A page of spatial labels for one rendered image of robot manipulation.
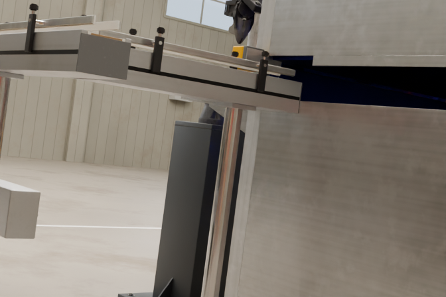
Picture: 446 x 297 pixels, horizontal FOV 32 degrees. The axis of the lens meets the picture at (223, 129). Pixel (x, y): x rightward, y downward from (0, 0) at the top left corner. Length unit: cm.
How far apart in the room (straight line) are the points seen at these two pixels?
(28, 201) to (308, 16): 97
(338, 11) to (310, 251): 69
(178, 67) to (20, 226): 56
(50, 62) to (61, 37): 7
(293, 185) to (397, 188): 38
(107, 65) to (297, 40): 81
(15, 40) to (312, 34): 86
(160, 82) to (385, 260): 73
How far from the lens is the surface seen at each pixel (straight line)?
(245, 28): 276
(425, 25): 203
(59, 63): 174
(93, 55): 168
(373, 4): 216
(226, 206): 219
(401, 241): 201
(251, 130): 243
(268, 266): 234
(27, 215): 198
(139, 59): 194
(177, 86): 201
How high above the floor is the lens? 75
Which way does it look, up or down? level
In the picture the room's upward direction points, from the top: 7 degrees clockwise
